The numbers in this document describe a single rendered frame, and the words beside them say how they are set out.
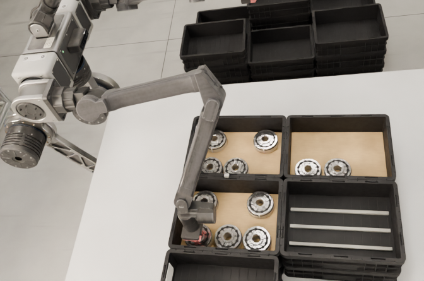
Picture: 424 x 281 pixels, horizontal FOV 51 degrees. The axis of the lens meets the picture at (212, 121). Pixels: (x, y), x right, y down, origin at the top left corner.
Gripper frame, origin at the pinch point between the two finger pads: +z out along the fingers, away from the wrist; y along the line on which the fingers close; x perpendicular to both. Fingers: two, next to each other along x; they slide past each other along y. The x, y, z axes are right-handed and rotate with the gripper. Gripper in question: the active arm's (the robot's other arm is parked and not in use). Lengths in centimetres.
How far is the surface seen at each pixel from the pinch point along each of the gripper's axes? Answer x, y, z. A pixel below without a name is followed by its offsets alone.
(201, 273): -3.0, -12.7, 4.0
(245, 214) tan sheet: -16.8, 11.2, 3.8
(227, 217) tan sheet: -9.8, 9.5, 4.0
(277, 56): -19, 142, 50
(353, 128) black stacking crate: -58, 51, 1
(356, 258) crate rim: -56, -7, -7
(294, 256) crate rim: -36.5, -7.6, -6.8
